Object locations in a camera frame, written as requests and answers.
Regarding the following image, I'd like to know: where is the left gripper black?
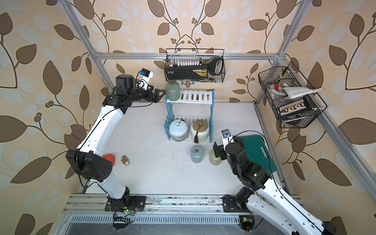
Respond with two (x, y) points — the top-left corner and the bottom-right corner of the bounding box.
(130, 84), (169, 104)

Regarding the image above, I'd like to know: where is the green tea canister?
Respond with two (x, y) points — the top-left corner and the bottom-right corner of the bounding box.
(165, 82), (181, 101)

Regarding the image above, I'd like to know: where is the yellow-green tea canister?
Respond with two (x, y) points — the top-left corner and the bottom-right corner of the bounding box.
(209, 149), (222, 166)

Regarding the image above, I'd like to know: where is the blue white wooden shelf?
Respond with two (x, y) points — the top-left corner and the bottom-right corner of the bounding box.
(164, 90), (215, 142)

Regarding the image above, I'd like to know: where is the blue tea canister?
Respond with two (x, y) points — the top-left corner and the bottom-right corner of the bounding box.
(190, 146), (204, 164)

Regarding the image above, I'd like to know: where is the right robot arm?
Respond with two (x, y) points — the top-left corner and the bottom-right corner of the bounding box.
(213, 130), (337, 235)

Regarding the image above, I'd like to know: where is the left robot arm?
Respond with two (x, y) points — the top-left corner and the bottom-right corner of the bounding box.
(66, 70), (165, 212)

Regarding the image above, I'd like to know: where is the cream jar with tassel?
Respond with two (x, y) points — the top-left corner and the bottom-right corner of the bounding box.
(190, 119), (210, 144)

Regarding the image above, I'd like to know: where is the white-blue ceramic jar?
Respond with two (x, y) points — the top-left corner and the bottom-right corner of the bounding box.
(168, 119), (189, 142)

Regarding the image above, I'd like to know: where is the black yellow tool box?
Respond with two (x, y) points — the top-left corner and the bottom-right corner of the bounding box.
(164, 65), (208, 81)

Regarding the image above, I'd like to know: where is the brass padlock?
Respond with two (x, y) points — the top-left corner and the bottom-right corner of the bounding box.
(121, 155), (130, 166)

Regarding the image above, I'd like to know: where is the small red object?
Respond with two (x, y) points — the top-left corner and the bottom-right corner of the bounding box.
(103, 154), (116, 166)

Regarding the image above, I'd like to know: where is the paint tube set box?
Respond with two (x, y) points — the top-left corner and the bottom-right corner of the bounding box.
(277, 99), (311, 118)

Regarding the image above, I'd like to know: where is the white folded paper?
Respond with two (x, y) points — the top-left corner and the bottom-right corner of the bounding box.
(281, 87), (323, 99)

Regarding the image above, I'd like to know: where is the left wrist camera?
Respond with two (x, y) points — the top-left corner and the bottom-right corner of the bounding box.
(138, 69), (154, 90)

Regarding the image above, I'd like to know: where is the black wire basket back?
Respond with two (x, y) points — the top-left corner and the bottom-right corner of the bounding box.
(164, 48), (226, 83)

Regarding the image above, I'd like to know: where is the black wire basket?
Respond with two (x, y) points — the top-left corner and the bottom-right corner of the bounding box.
(164, 48), (226, 83)
(258, 62), (328, 128)

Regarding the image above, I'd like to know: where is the black wire basket right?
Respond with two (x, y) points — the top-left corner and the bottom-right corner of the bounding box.
(258, 62), (328, 128)

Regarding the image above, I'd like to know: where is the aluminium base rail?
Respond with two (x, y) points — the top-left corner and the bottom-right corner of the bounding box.
(62, 193), (306, 215)

